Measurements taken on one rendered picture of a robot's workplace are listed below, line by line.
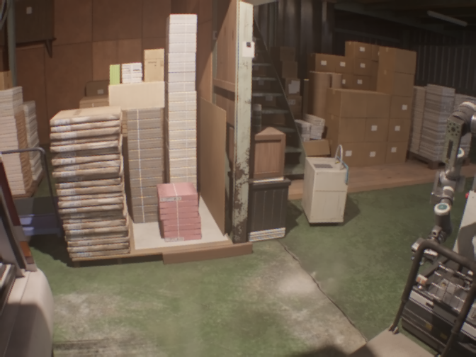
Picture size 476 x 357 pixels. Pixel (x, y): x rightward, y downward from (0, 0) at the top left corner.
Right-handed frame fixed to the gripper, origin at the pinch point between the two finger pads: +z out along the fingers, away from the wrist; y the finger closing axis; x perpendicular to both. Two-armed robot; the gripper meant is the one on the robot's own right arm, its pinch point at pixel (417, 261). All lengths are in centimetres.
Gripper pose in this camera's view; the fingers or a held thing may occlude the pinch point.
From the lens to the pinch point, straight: 169.1
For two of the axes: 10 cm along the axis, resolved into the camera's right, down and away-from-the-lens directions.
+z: -8.2, 4.7, -3.3
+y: 5.0, 3.1, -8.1
